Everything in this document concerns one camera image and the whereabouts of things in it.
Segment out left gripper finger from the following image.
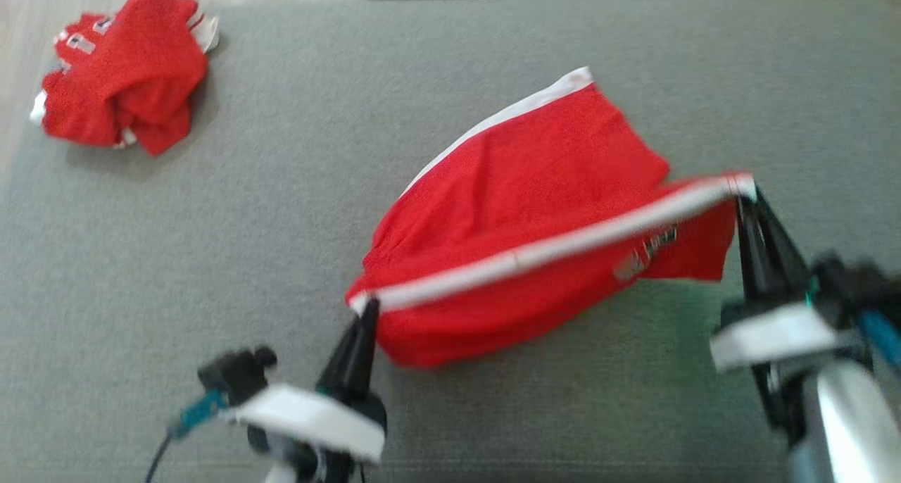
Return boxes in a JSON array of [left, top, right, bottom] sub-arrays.
[[351, 299, 382, 400], [316, 299, 372, 400]]

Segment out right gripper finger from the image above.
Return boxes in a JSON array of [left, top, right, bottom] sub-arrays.
[[736, 195, 772, 305], [752, 185, 811, 303]]

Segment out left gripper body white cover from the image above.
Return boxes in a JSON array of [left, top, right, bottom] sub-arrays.
[[224, 383, 389, 483]]

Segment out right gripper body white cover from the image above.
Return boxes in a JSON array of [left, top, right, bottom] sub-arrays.
[[710, 295, 857, 428]]

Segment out red shorts with white stripes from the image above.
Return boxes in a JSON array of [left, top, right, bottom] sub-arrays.
[[346, 66, 757, 369]]

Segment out red Bulls 23 jersey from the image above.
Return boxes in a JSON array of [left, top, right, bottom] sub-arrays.
[[30, 0, 220, 157]]

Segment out large grey sofa ottoman cushion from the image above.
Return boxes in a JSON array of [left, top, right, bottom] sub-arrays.
[[0, 0, 901, 483]]

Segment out blue-tipped right camera cable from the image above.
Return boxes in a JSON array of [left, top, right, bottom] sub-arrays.
[[857, 310, 901, 369]]

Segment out blue-tipped camera cable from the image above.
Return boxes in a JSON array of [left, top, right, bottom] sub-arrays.
[[144, 390, 230, 483], [857, 310, 901, 369]]

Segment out blue-tipped left camera cable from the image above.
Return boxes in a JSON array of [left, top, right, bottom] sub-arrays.
[[144, 390, 230, 483]]

